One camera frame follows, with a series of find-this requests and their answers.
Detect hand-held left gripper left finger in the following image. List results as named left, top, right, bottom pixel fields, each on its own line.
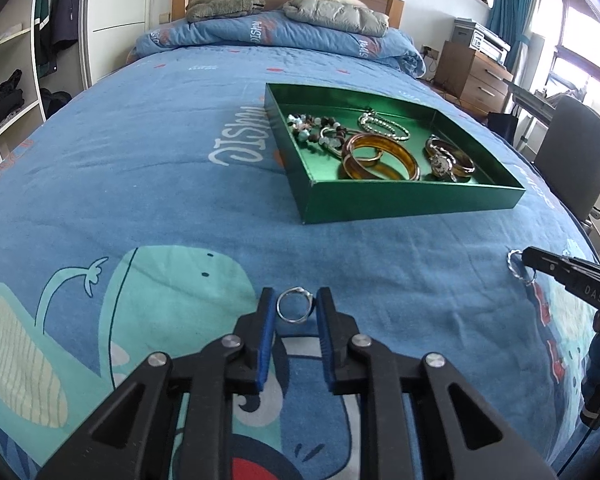
left=35, top=287, right=277, bottom=480

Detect wooden drawer cabinet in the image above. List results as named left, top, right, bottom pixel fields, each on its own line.
left=435, top=40, right=515, bottom=116

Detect white printer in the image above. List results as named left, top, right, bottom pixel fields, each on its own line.
left=451, top=17, right=512, bottom=63

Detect teal curtain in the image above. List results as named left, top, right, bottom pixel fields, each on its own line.
left=487, top=0, right=546, bottom=81

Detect beaded bracelet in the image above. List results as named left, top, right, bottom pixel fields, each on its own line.
left=287, top=112, right=356, bottom=157

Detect black backpack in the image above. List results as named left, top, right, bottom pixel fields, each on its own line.
left=40, top=87, right=73, bottom=118

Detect white wardrobe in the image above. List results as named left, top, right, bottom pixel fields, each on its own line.
left=0, top=0, right=156, bottom=161

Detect twisted silver ring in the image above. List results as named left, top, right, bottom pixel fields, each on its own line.
left=506, top=249, right=537, bottom=287

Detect black cable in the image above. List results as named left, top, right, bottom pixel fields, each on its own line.
left=555, top=420, right=597, bottom=477

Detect large amber bangle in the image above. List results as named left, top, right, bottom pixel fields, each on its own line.
left=337, top=132, right=422, bottom=182

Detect metal wristwatch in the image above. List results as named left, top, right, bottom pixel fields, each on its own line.
left=427, top=137, right=461, bottom=182

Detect black bag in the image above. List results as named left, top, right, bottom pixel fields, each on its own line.
left=487, top=112, right=518, bottom=136

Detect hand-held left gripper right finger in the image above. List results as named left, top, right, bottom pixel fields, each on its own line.
left=316, top=287, right=558, bottom=480

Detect dark wide bangle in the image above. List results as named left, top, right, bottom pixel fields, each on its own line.
left=424, top=135, right=477, bottom=182

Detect grey chair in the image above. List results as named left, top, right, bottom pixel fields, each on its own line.
left=530, top=95, right=600, bottom=221

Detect folded blue quilt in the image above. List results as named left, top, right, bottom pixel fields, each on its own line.
left=127, top=7, right=427, bottom=78

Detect green tray box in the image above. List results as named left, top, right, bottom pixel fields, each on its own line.
left=264, top=82, right=527, bottom=226

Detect silver chain bracelet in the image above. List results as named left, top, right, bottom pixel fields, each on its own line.
left=357, top=109, right=412, bottom=142

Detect black folded clothes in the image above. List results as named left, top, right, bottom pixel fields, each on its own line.
left=0, top=69, right=25, bottom=128

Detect thin gold metal bangle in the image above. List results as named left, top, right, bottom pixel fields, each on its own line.
left=342, top=135, right=385, bottom=172

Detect grey down jacket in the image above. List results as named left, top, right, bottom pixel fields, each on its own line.
left=282, top=0, right=390, bottom=38

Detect small silver ring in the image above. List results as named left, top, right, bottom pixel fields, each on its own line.
left=276, top=286, right=313, bottom=323

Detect hanging dark clothes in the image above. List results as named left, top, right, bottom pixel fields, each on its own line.
left=34, top=0, right=83, bottom=78

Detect grey plush garment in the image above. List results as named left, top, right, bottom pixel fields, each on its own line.
left=186, top=0, right=266, bottom=23

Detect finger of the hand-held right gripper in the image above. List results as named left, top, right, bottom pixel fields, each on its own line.
left=522, top=246, right=600, bottom=286

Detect blue printed bedsheet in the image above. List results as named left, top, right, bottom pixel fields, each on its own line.
left=0, top=45, right=600, bottom=480

